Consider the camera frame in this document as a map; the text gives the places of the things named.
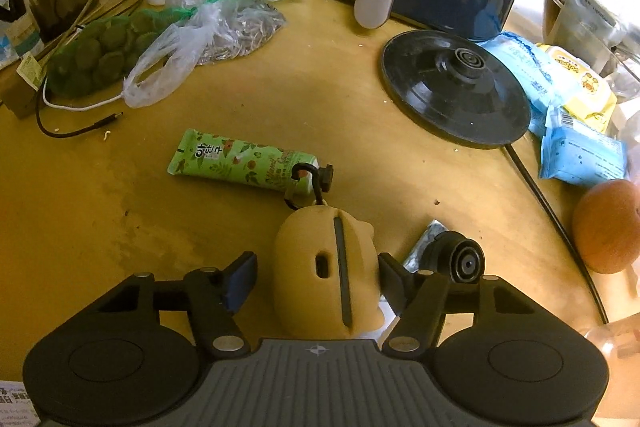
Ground small black round camera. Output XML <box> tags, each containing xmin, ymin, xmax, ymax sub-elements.
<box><xmin>419</xmin><ymin>231</ymin><xmax>485</xmax><ymax>284</ymax></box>

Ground yellow pig-shaped case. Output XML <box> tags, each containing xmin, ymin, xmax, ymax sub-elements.
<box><xmin>272</xmin><ymin>205</ymin><xmax>384</xmax><ymax>339</ymax></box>

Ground green hand cream tube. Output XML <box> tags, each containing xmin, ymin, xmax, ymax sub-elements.
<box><xmin>167</xmin><ymin>129</ymin><xmax>334</xmax><ymax>197</ymax></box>

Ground silver foil strip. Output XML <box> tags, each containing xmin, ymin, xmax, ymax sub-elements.
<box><xmin>402</xmin><ymin>220</ymin><xmax>448</xmax><ymax>273</ymax></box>

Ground orange fruit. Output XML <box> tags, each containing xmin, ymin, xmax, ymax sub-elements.
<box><xmin>572</xmin><ymin>180</ymin><xmax>639</xmax><ymax>274</ymax></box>

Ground blue snack packet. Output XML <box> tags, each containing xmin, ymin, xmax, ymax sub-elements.
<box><xmin>539</xmin><ymin>107</ymin><xmax>627</xmax><ymax>187</ymax></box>

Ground black kettle base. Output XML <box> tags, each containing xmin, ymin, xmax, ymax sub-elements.
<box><xmin>381</xmin><ymin>30</ymin><xmax>530</xmax><ymax>148</ymax></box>

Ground light blue wipes packet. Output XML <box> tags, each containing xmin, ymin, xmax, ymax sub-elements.
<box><xmin>480</xmin><ymin>31</ymin><xmax>570</xmax><ymax>139</ymax></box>

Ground bag of green fruits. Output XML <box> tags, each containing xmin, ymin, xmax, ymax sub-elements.
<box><xmin>46</xmin><ymin>8</ymin><xmax>192</xmax><ymax>100</ymax></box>

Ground bag of sunflower seeds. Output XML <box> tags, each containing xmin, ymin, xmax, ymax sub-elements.
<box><xmin>122</xmin><ymin>0</ymin><xmax>286</xmax><ymax>108</ymax></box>

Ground small brown wooden block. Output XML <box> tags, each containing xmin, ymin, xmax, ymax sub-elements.
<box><xmin>0</xmin><ymin>74</ymin><xmax>37</xmax><ymax>119</ymax></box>

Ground black kettle power cord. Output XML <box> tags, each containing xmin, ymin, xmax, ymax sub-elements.
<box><xmin>502</xmin><ymin>143</ymin><xmax>612</xmax><ymax>325</ymax></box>

